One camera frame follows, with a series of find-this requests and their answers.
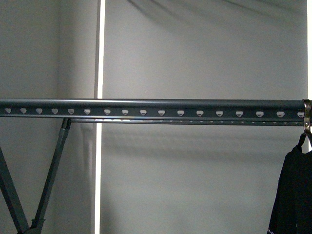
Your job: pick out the grey clothes drying rack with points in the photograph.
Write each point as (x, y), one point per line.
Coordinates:
(132, 111)

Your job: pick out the black t-shirt large printed logo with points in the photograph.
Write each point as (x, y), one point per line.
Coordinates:
(292, 209)

